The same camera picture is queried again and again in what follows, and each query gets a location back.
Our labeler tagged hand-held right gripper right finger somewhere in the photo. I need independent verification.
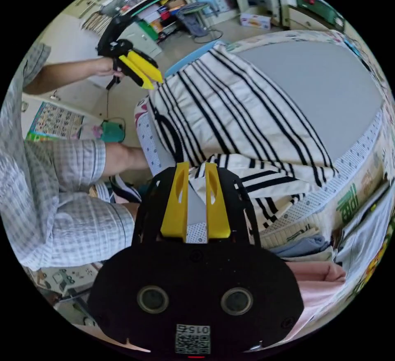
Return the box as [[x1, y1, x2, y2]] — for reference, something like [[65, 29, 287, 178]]
[[205, 162, 231, 240]]

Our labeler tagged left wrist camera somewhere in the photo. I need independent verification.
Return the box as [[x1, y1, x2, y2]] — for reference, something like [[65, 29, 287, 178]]
[[98, 14, 139, 48]]

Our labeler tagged white cupboard with green case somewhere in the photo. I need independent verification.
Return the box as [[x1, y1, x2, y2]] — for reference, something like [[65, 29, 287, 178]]
[[267, 0, 346, 32]]

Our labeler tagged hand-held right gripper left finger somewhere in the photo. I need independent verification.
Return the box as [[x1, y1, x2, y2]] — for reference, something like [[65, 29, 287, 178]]
[[160, 161, 190, 243]]

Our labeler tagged pile of clothes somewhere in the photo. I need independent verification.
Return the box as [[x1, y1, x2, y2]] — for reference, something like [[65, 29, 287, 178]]
[[262, 221, 348, 340]]

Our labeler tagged white black striped shirt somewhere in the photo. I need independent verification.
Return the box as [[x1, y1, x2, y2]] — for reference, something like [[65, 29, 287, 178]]
[[146, 41, 339, 229]]

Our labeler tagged shelf with boxes and books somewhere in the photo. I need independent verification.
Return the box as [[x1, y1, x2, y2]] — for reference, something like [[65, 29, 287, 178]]
[[81, 0, 193, 44]]

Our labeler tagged person's left forearm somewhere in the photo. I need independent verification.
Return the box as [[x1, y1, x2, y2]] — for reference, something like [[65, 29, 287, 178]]
[[24, 58, 100, 95]]

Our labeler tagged person's left hand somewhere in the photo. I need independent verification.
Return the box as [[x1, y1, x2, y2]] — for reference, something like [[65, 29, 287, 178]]
[[95, 58, 125, 80]]

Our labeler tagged white carton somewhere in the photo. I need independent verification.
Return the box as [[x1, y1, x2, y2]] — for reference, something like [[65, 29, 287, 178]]
[[239, 13, 272, 30]]

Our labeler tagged colourful chart poster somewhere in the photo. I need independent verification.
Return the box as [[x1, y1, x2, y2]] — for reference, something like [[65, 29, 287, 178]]
[[26, 101, 85, 143]]

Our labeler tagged teal bag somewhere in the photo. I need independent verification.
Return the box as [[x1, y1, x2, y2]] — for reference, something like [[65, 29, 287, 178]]
[[100, 117, 126, 143]]

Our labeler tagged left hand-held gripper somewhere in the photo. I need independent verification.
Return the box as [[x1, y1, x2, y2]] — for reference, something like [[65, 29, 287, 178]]
[[97, 38, 164, 91]]

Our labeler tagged white drawer cabinet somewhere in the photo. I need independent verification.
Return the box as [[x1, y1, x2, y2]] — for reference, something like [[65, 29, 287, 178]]
[[123, 23, 163, 59]]

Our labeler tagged person's body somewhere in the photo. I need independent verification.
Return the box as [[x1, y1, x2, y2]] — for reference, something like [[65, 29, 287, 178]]
[[0, 42, 152, 271]]

